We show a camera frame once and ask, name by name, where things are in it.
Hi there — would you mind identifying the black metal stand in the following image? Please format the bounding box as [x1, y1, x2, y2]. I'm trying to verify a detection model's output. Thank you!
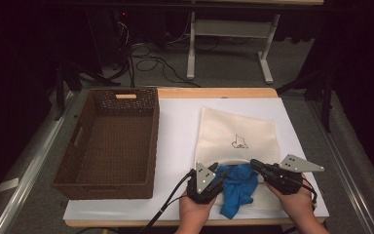
[276, 69, 335, 133]
[54, 61, 122, 122]

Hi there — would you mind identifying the person's left hand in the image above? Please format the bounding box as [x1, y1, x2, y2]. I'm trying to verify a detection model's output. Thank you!
[178, 190, 217, 228]

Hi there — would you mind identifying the white desk frame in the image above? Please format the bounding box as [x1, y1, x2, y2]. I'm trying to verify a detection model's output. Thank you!
[185, 12, 281, 85]

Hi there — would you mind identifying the blue cloth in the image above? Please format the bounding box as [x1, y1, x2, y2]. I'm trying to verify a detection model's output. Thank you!
[218, 163, 261, 219]

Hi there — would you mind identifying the black floor cable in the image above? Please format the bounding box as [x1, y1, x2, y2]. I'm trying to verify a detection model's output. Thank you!
[128, 43, 203, 89]

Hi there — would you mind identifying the dark box with red light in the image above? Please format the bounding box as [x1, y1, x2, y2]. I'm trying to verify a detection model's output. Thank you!
[87, 8, 134, 70]

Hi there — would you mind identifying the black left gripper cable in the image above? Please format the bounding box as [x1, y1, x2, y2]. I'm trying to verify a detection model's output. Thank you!
[138, 171, 197, 234]

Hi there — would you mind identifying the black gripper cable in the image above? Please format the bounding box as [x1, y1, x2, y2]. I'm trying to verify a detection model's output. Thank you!
[301, 176, 318, 205]
[138, 171, 197, 234]

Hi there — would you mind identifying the cream mesh laundry bag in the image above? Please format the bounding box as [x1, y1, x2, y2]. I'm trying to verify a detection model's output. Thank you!
[194, 106, 288, 213]

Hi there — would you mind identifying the white tape strip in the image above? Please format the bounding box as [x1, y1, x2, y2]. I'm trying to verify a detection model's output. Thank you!
[0, 177, 19, 194]

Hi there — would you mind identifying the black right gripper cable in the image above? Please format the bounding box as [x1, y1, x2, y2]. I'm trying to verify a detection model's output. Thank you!
[301, 176, 318, 205]

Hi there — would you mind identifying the aluminium rail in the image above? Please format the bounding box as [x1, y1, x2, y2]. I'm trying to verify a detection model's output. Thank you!
[0, 92, 79, 234]
[306, 98, 374, 234]

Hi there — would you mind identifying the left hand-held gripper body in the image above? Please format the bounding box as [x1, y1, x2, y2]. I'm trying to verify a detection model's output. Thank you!
[186, 161, 225, 206]

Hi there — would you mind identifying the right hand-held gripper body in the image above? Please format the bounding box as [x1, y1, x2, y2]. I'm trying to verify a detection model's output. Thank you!
[263, 153, 325, 196]

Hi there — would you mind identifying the person's right hand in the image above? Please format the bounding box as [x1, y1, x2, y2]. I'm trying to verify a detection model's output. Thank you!
[265, 175, 317, 226]

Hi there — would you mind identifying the brown wicker basket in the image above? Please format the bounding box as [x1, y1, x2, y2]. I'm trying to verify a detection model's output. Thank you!
[52, 87, 161, 200]

